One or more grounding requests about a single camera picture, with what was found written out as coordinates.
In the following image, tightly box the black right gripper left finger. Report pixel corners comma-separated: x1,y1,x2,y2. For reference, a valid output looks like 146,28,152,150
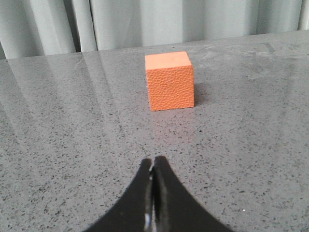
86,159,153,232

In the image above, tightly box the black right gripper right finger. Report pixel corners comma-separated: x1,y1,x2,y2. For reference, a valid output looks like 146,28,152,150
153,156,232,232

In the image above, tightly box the orange foam cube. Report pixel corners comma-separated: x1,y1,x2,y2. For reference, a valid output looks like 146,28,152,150
145,51,195,111

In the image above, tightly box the grey-green pleated curtain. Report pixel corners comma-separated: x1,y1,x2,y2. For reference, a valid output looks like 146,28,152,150
0,0,309,59

